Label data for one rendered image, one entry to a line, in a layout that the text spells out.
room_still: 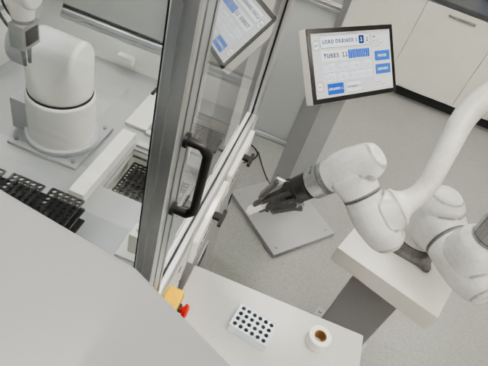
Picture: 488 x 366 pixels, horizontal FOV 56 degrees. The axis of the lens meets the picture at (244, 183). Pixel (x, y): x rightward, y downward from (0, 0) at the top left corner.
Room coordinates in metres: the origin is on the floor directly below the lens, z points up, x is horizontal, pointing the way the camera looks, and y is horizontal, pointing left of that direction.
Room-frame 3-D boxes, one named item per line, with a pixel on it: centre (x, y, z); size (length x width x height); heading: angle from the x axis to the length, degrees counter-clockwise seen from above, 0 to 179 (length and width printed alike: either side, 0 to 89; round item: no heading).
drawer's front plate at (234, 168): (1.29, 0.04, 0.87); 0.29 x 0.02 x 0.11; 176
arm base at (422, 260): (1.23, -0.65, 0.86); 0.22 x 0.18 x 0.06; 161
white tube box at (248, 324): (0.72, -0.16, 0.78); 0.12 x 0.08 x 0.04; 76
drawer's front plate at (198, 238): (0.97, 0.07, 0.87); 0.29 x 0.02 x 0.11; 176
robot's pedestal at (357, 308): (1.21, -0.65, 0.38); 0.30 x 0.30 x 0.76; 65
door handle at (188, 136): (0.54, 0.08, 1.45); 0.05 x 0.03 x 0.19; 86
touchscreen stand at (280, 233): (1.95, -0.27, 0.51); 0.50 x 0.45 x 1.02; 44
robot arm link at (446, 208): (1.20, -0.65, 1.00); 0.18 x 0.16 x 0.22; 30
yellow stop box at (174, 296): (0.64, 0.08, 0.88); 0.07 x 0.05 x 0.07; 176
